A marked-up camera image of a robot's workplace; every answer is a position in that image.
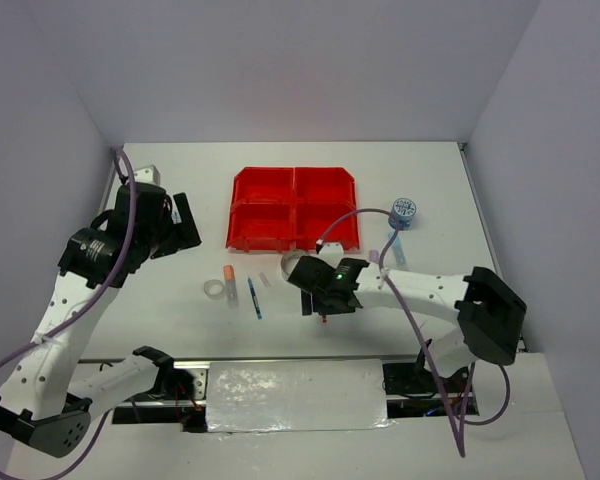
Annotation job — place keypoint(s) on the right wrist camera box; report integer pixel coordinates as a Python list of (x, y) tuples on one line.
[(331, 252)]

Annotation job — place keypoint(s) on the large grey tape roll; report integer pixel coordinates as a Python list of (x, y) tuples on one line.
[(289, 261)]

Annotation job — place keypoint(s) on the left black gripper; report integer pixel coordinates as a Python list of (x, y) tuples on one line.
[(188, 234)]

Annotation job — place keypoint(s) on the clear pen cap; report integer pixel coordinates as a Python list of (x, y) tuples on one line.
[(264, 279)]

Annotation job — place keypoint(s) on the red four-compartment bin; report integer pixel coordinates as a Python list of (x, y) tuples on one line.
[(277, 209)]

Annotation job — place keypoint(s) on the blue pen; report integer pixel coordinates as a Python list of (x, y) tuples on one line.
[(254, 298)]

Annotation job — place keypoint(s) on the silver foil cover plate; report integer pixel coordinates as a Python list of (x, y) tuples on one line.
[(295, 396)]

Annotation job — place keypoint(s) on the blue highlighter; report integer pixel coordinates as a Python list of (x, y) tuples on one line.
[(397, 250)]

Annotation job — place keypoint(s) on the orange cap highlighter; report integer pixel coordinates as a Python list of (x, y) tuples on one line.
[(231, 286)]

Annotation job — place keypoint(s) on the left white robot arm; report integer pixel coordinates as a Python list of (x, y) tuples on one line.
[(41, 405)]

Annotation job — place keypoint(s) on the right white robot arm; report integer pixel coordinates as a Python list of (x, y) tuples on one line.
[(486, 315)]

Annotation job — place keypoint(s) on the small clear tape roll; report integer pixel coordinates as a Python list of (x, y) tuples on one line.
[(214, 289)]

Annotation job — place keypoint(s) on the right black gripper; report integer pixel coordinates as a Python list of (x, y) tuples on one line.
[(311, 302)]

